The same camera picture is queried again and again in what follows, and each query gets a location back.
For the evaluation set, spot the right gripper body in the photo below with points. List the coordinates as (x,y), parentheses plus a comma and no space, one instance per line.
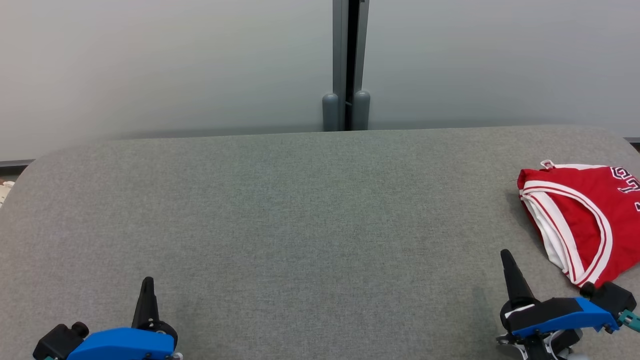
(540,310)

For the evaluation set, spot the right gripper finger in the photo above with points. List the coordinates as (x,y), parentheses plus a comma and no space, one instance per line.
(516,282)

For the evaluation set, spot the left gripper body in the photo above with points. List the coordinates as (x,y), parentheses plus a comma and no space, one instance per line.
(162,327)

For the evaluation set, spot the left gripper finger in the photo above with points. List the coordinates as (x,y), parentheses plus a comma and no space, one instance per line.
(146,307)

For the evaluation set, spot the red white basketball jersey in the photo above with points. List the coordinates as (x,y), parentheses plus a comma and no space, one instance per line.
(590,190)

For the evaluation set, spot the cream perforated laundry basket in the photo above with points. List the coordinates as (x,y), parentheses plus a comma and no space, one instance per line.
(5,192)

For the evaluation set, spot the grey cylinder bumper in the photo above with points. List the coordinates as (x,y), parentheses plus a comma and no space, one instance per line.
(361,110)
(330,112)

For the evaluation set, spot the right blue camera mount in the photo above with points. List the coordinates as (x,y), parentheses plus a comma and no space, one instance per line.
(570,320)

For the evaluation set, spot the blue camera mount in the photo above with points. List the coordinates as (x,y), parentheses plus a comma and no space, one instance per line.
(125,345)
(570,320)

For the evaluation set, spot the left blue camera mount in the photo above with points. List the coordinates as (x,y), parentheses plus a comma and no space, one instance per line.
(125,345)

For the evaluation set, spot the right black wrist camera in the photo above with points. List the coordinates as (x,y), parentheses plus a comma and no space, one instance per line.
(612,297)

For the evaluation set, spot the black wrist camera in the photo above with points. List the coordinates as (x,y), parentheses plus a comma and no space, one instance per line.
(612,297)
(57,342)

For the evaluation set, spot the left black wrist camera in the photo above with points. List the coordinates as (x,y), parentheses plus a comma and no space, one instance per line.
(57,342)

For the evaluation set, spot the grey partition post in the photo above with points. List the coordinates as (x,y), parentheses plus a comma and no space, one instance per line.
(341,45)

